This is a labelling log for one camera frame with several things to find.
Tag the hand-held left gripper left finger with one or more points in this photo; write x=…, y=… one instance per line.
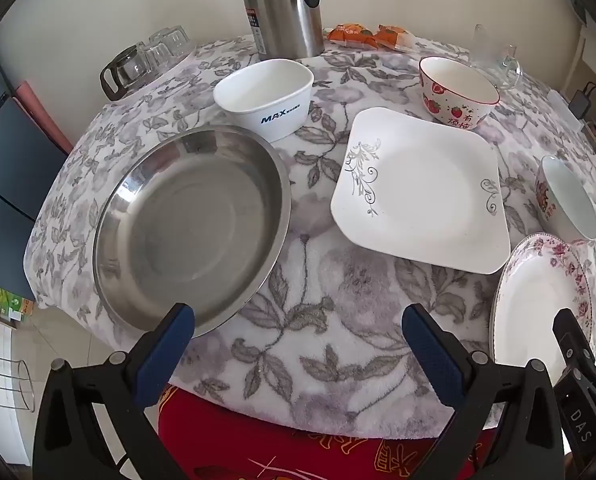
x=165, y=352

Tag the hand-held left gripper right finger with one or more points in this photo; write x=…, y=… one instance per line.
x=432, y=355

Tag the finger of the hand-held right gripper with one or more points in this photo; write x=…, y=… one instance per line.
x=572, y=337

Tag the pink floral round plate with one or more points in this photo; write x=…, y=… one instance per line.
x=532, y=300

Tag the stainless steel basin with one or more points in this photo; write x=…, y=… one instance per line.
x=193, y=230

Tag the red patterned white bowl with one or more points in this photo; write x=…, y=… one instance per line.
x=570, y=195

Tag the white square plate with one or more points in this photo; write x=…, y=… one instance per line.
x=422, y=185

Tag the strawberry print bowl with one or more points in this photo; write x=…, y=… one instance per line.
x=457, y=82

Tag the white square bowl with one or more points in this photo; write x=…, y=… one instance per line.
x=265, y=85

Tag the grey floral table blanket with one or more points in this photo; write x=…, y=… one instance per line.
x=323, y=310

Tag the red printed cloth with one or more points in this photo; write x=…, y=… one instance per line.
x=278, y=450

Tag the green box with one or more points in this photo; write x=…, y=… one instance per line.
x=3, y=300

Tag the black power adapter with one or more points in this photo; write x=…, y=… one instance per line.
x=580, y=101

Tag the dark blue cabinet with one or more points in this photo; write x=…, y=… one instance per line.
x=8, y=170

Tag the pink board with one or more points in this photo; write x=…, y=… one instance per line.
x=40, y=115

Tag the white round tray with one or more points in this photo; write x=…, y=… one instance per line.
x=184, y=60

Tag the clear glass mug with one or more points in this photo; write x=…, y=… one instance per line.
x=492, y=55

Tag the small clear drinking glass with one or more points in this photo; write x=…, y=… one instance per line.
x=157, y=57
x=173, y=42

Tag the orange snack packet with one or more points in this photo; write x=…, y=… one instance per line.
x=395, y=37
x=350, y=34

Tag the stainless steel thermos jug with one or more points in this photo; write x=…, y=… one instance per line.
x=283, y=10

